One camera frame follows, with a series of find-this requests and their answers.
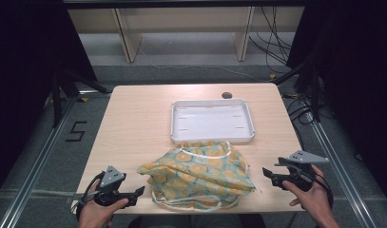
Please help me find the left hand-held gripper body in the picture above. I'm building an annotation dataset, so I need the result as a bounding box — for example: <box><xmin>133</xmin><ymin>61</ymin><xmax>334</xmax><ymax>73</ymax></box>
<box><xmin>93</xmin><ymin>164</ymin><xmax>132</xmax><ymax>208</ymax></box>

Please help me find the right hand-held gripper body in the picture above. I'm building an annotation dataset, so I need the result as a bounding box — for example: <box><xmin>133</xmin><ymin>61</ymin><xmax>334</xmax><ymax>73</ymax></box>
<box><xmin>274</xmin><ymin>149</ymin><xmax>330</xmax><ymax>193</ymax></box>

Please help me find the teal cloth with orange print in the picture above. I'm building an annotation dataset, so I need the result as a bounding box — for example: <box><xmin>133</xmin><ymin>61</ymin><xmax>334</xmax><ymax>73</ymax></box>
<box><xmin>136</xmin><ymin>140</ymin><xmax>258</xmax><ymax>213</ymax></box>

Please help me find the person's right hand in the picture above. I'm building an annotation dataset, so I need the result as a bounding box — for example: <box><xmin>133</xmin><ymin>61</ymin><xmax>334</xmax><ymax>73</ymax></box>
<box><xmin>281</xmin><ymin>164</ymin><xmax>334</xmax><ymax>221</ymax></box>

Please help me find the person's left hand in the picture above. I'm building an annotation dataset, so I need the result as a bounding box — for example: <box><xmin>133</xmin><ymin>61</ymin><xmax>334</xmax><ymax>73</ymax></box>
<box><xmin>78</xmin><ymin>180</ymin><xmax>130</xmax><ymax>226</ymax></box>

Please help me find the black metal stand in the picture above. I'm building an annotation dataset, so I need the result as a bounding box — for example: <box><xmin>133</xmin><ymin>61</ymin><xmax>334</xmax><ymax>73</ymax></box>
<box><xmin>50</xmin><ymin>66</ymin><xmax>110</xmax><ymax>128</ymax></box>
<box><xmin>272</xmin><ymin>59</ymin><xmax>322</xmax><ymax>124</ymax></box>

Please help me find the white plastic tray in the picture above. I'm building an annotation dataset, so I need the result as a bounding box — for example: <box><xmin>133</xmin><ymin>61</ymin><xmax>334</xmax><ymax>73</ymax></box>
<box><xmin>169</xmin><ymin>98</ymin><xmax>257</xmax><ymax>144</ymax></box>

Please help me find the black curtain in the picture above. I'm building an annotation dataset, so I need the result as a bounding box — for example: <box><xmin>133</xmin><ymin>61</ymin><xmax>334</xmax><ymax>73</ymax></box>
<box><xmin>285</xmin><ymin>0</ymin><xmax>387</xmax><ymax>201</ymax></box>
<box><xmin>0</xmin><ymin>0</ymin><xmax>98</xmax><ymax>203</ymax></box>

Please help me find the light wooden desk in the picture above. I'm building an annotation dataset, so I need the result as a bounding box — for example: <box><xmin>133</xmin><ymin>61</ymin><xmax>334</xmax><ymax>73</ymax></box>
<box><xmin>67</xmin><ymin>5</ymin><xmax>306</xmax><ymax>64</ymax></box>

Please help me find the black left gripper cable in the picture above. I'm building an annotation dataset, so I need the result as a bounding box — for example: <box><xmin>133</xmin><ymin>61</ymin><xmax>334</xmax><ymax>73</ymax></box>
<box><xmin>74</xmin><ymin>171</ymin><xmax>106</xmax><ymax>222</ymax></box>

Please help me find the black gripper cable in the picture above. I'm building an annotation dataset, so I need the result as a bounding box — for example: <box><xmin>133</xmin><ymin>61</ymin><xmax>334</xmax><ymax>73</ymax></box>
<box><xmin>311</xmin><ymin>172</ymin><xmax>335</xmax><ymax>210</ymax></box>
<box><xmin>74</xmin><ymin>171</ymin><xmax>106</xmax><ymax>222</ymax></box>

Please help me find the aluminium floor rail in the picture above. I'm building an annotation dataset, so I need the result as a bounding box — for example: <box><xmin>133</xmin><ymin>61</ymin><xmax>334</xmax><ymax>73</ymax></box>
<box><xmin>303</xmin><ymin>111</ymin><xmax>378</xmax><ymax>228</ymax></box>
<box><xmin>0</xmin><ymin>89</ymin><xmax>113</xmax><ymax>228</ymax></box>

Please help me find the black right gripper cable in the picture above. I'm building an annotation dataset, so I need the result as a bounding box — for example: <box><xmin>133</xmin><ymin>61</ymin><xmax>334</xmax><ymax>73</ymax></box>
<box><xmin>311</xmin><ymin>172</ymin><xmax>335</xmax><ymax>210</ymax></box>

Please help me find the black floor cable bundle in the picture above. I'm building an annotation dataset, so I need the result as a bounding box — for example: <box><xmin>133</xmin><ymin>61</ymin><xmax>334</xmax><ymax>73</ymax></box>
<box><xmin>247</xmin><ymin>6</ymin><xmax>293</xmax><ymax>74</ymax></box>
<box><xmin>281</xmin><ymin>89</ymin><xmax>337</xmax><ymax>125</ymax></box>

